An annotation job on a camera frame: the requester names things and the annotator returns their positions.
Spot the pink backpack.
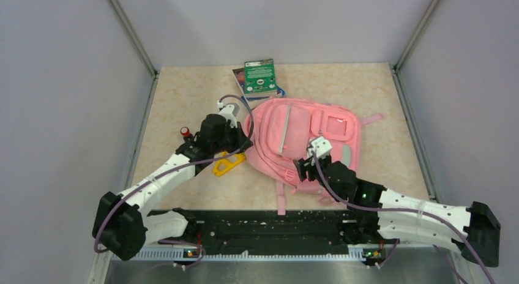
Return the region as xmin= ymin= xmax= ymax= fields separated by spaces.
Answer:
xmin=242 ymin=98 xmax=384 ymax=215

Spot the green cover book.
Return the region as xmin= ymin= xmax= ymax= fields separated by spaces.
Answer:
xmin=244 ymin=58 xmax=277 ymax=97

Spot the blue treehouse book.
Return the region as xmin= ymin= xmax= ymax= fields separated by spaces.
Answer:
xmin=241 ymin=86 xmax=286 ymax=102

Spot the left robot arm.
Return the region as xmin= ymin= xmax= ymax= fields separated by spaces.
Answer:
xmin=92 ymin=114 xmax=254 ymax=261

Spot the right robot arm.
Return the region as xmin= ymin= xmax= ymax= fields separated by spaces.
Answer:
xmin=293 ymin=156 xmax=501 ymax=267

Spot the black base bar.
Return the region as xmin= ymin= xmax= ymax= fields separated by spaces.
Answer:
xmin=174 ymin=208 xmax=396 ymax=256

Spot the yellow triangle ruler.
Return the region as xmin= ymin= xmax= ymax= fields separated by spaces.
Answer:
xmin=212 ymin=153 xmax=246 ymax=177

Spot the red black stamp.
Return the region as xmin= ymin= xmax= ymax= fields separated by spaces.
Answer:
xmin=180 ymin=127 xmax=194 ymax=142

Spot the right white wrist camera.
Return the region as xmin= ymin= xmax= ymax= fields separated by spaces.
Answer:
xmin=307 ymin=136 xmax=332 ymax=159

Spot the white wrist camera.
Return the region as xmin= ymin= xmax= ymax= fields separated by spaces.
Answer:
xmin=307 ymin=136 xmax=332 ymax=159
xmin=217 ymin=102 xmax=239 ymax=128

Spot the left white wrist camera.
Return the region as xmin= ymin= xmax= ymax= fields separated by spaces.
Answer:
xmin=217 ymin=102 xmax=239 ymax=128

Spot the metal frame rail right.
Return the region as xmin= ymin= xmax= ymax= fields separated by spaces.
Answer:
xmin=390 ymin=0 xmax=443 ymax=200

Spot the metal frame rail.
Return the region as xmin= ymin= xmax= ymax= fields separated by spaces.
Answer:
xmin=101 ymin=0 xmax=159 ymax=218
xmin=390 ymin=0 xmax=443 ymax=200

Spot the metal frame rail left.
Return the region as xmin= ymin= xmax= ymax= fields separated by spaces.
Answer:
xmin=101 ymin=0 xmax=159 ymax=218

